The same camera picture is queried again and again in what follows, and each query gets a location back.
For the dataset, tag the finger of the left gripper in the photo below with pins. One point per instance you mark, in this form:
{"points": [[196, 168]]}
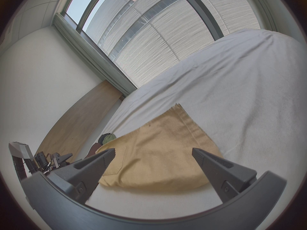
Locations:
{"points": [[65, 157]]}

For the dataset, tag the window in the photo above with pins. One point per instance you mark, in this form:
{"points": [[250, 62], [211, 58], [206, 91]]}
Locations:
{"points": [[156, 32]]}

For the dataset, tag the green garment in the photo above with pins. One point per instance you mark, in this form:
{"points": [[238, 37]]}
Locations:
{"points": [[110, 138]]}

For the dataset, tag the tan shorts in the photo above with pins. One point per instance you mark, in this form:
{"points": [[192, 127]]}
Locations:
{"points": [[163, 152]]}

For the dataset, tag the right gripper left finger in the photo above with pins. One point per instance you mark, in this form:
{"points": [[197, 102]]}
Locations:
{"points": [[79, 176]]}

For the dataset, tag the grey-green curtain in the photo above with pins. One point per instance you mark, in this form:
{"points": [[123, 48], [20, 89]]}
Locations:
{"points": [[96, 61], [268, 6]]}

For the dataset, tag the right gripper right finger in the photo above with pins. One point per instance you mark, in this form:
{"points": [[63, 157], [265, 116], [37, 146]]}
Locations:
{"points": [[227, 176]]}

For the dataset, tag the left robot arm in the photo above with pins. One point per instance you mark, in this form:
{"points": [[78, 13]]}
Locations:
{"points": [[21, 151]]}

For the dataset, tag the brown shorts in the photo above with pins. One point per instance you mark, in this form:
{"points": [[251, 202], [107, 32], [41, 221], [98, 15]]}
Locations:
{"points": [[93, 150]]}

